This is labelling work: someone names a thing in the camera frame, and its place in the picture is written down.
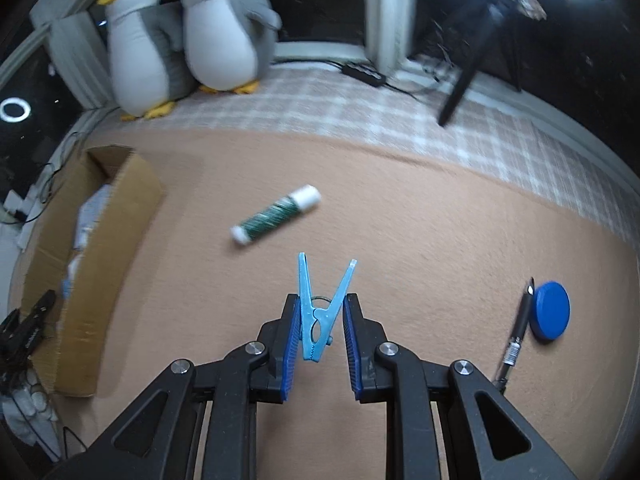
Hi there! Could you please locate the cardboard box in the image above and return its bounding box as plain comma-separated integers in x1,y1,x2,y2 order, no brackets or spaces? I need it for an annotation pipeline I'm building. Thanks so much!
15,145,166,398

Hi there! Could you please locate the black ring light cable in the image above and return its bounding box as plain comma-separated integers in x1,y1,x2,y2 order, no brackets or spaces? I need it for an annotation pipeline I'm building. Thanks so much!
280,57,451,98

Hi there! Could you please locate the black tripod leg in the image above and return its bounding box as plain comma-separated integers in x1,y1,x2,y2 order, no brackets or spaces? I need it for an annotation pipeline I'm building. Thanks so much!
437,0,526,128

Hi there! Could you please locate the light blue clothespin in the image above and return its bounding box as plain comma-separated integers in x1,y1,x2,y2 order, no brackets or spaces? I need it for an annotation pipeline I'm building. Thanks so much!
298,252,359,362

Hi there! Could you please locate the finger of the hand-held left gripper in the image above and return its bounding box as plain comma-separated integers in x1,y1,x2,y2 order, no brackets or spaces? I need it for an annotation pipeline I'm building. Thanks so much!
25,289,57,333

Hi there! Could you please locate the green glue stick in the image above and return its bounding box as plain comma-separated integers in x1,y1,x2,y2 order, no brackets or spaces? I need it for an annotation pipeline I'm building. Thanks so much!
230,185,321,247

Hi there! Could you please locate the white power strip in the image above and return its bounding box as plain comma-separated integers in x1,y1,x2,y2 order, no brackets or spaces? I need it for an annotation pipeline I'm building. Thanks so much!
0,187,43,251

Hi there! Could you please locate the checked white cloth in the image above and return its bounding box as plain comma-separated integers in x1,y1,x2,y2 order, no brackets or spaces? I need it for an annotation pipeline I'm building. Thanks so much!
100,62,640,233

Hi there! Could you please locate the black pen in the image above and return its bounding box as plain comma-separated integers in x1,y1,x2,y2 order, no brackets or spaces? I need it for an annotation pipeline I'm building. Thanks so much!
492,277,537,391

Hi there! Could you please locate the person's left hand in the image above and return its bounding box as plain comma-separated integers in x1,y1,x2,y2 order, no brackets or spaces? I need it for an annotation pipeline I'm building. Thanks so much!
0,370,58,461

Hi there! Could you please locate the blue round lid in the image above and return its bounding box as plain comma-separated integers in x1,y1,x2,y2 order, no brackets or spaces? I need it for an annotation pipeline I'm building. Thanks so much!
530,281,571,345

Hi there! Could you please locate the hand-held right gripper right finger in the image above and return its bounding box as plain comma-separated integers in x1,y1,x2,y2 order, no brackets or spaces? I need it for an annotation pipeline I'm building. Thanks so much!
341,292,581,480

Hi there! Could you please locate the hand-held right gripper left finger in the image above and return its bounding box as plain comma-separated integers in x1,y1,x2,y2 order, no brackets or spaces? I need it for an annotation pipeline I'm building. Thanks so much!
45,292,303,480

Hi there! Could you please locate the small penguin plush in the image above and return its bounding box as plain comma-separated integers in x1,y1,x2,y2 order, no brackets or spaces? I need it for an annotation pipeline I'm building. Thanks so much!
179,0,283,96

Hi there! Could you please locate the large penguin plush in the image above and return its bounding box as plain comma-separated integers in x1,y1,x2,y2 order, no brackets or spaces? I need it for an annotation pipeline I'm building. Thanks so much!
97,0,188,122

